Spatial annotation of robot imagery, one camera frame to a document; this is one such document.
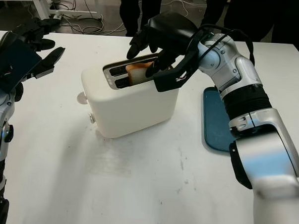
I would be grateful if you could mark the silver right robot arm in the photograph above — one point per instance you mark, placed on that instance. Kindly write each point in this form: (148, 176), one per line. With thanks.
(262, 146)

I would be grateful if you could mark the white desk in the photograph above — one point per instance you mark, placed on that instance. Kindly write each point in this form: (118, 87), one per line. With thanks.
(37, 0)

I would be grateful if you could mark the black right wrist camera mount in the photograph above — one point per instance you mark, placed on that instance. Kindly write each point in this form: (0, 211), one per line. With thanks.
(169, 80)

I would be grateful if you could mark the person beige coat black trousers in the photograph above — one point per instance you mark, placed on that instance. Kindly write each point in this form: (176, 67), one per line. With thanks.
(134, 12)

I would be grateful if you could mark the toast slice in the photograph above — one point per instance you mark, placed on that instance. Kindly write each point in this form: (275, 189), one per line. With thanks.
(138, 73)

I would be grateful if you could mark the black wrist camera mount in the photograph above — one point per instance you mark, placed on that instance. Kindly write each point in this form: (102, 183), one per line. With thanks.
(15, 64)
(169, 80)

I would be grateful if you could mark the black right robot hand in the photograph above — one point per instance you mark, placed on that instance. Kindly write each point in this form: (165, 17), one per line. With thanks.
(170, 31)

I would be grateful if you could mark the person in dark jacket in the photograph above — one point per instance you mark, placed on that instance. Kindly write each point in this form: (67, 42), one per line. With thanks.
(280, 18)

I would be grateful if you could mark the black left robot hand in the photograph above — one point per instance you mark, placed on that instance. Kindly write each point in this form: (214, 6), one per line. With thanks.
(29, 28)

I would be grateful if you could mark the blue plastic tray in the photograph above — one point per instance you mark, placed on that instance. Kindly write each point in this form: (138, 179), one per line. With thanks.
(215, 119)

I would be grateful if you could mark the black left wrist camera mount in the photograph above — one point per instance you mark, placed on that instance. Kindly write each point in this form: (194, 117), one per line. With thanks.
(15, 64)

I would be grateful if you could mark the cream white toaster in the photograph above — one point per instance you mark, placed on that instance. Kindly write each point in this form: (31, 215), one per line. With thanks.
(134, 111)

